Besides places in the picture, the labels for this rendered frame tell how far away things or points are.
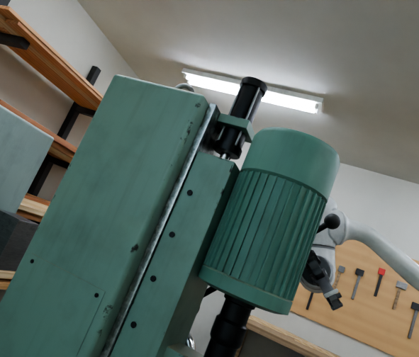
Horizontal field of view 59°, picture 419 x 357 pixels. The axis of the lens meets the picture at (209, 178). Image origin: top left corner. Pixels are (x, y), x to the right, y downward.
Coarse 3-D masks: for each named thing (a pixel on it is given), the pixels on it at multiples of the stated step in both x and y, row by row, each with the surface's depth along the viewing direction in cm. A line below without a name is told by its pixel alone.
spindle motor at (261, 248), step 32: (288, 128) 66; (256, 160) 67; (288, 160) 64; (320, 160) 64; (256, 192) 64; (288, 192) 63; (320, 192) 64; (224, 224) 67; (256, 224) 62; (288, 224) 61; (224, 256) 63; (256, 256) 60; (288, 256) 62; (224, 288) 60; (256, 288) 59; (288, 288) 62
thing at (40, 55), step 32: (0, 0) 235; (0, 32) 224; (32, 32) 211; (32, 64) 262; (64, 64) 239; (96, 96) 275; (64, 128) 318; (64, 160) 301; (32, 192) 306; (0, 288) 248
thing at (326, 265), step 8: (312, 256) 91; (320, 256) 95; (312, 264) 89; (320, 264) 94; (328, 264) 93; (304, 272) 94; (312, 272) 92; (320, 272) 88; (328, 272) 93; (312, 280) 93
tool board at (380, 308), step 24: (336, 264) 368; (360, 264) 362; (384, 264) 356; (360, 288) 355; (384, 288) 350; (408, 288) 344; (312, 312) 360; (336, 312) 354; (360, 312) 349; (384, 312) 344; (408, 312) 338; (360, 336) 343; (384, 336) 338; (408, 336) 331
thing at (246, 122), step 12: (240, 84) 79; (252, 84) 77; (264, 84) 78; (240, 96) 77; (252, 96) 77; (240, 108) 76; (252, 108) 77; (228, 120) 75; (240, 120) 74; (252, 120) 78; (228, 132) 75; (240, 132) 75; (252, 132) 78; (216, 144) 75; (228, 144) 74; (240, 144) 76
